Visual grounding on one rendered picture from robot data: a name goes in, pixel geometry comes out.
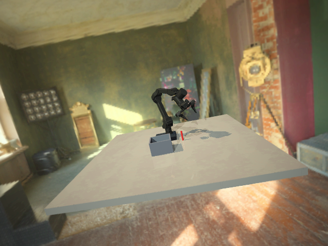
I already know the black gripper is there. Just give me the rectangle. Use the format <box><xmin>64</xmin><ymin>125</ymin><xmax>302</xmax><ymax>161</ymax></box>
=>
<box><xmin>176</xmin><ymin>100</ymin><xmax>197</xmax><ymax>120</ymax></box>

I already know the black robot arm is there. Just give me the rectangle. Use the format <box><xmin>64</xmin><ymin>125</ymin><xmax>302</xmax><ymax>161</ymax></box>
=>
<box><xmin>151</xmin><ymin>87</ymin><xmax>189</xmax><ymax>134</ymax></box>

